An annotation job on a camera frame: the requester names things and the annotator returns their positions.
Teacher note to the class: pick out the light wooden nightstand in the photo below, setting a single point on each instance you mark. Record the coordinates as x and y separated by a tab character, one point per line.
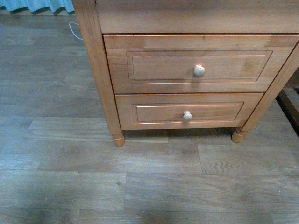
98	18

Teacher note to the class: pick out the dark wooden side table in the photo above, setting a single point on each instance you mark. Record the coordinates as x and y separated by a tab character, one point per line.
288	100

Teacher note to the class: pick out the light blue curtain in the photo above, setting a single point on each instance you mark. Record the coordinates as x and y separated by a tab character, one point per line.
36	7

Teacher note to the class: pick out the round drawer knob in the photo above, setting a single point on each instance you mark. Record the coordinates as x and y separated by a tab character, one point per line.
199	71
187	116

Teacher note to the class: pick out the wooden drawer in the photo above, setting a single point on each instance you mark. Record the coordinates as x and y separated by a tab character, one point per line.
165	111
164	63

